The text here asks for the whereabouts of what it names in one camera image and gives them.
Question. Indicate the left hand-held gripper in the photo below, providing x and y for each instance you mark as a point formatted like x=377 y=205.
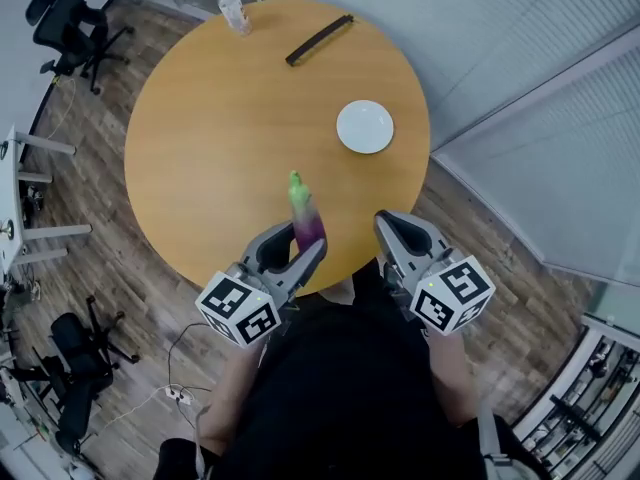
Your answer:
x=235 y=308

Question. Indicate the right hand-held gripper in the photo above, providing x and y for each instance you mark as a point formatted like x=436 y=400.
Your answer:
x=450 y=293

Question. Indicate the purple eggplant with green stem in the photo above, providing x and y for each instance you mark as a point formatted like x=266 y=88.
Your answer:
x=306 y=215

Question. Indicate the person's right forearm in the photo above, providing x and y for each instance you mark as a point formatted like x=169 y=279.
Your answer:
x=450 y=383

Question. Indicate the person's left forearm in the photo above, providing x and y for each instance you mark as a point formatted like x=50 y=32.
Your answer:
x=225 y=398

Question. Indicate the round wooden table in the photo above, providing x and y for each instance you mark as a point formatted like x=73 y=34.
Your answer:
x=225 y=143

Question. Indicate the white round plate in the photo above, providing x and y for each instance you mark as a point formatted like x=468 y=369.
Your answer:
x=365 y=127

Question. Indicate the person's black clothing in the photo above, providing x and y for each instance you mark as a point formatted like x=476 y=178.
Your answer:
x=340 y=393

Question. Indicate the white power strip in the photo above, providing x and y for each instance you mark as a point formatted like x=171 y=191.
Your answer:
x=178 y=394

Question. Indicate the long black strip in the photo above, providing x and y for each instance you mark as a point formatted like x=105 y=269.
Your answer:
x=320 y=39

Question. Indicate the black metal shelf rack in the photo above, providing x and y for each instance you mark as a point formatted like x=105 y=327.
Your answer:
x=575 y=413

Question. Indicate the black office chair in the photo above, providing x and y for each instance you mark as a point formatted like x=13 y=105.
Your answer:
x=75 y=368
x=67 y=28

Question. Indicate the clear plastic water bottle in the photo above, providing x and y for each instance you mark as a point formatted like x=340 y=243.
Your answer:
x=233 y=10

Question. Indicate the white desk with grey legs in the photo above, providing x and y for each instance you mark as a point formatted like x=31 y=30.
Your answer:
x=10 y=178

